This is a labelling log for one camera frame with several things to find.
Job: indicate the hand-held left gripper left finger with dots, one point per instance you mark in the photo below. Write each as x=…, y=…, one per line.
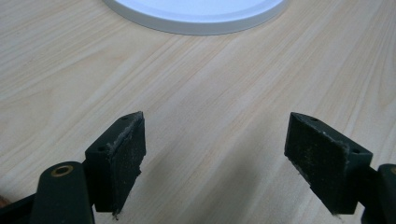
x=120, y=165

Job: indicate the white round plate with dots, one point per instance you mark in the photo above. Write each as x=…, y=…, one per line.
x=196, y=14

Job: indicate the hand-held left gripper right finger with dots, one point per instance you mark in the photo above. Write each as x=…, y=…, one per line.
x=323, y=165

